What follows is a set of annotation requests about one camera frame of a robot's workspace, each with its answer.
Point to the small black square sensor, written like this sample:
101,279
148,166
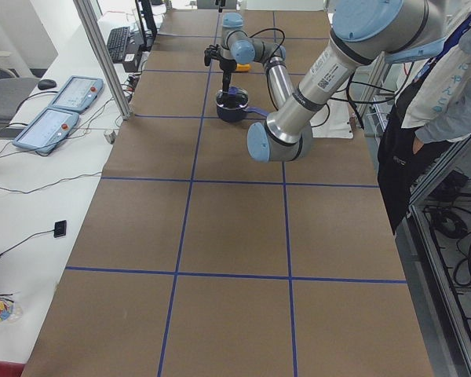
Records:
60,228

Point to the blue saucepan with handle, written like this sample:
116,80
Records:
233,116

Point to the office chair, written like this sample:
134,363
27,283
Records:
13,90

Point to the blue teach pendant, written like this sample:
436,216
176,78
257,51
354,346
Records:
78,93
49,128

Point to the white pedestal column with base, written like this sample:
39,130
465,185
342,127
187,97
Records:
333,120

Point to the black keyboard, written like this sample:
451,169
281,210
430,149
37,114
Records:
117,43

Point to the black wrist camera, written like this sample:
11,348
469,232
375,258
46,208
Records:
212,52

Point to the colourful snack bag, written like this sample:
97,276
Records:
10,309

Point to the yellow corn cob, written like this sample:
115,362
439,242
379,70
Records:
241,68

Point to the upper blue teach pendant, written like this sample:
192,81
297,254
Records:
78,93

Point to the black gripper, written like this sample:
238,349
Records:
227,66

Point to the aluminium frame post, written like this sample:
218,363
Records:
89,22

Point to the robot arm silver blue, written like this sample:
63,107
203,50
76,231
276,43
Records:
361,31

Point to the lower blue teach pendant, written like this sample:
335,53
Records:
49,128

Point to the glass pot lid blue knob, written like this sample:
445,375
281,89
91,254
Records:
235,98

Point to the black computer mouse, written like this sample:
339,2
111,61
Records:
46,84

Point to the person in dark apron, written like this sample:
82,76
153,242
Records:
429,116

